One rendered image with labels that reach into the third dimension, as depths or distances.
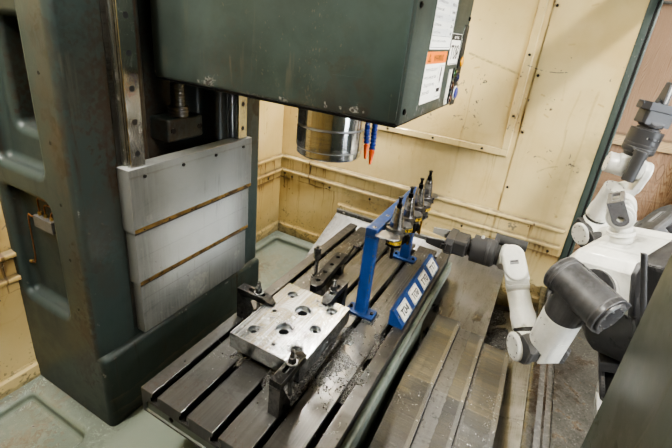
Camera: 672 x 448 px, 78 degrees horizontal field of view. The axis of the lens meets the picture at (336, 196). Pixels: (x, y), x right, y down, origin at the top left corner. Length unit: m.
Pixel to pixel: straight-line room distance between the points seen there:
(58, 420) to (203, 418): 0.63
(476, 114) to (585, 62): 0.43
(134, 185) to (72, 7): 0.41
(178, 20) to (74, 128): 0.34
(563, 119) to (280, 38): 1.28
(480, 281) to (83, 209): 1.57
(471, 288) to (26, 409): 1.69
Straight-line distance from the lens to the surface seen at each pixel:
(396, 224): 1.31
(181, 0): 1.08
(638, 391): 0.70
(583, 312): 1.08
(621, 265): 1.18
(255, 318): 1.27
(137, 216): 1.20
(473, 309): 1.92
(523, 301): 1.35
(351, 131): 0.93
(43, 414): 1.73
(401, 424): 1.38
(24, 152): 1.37
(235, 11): 0.97
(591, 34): 1.87
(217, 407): 1.18
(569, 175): 1.93
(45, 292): 1.56
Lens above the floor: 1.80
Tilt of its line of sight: 22 degrees down
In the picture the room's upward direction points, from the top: 6 degrees clockwise
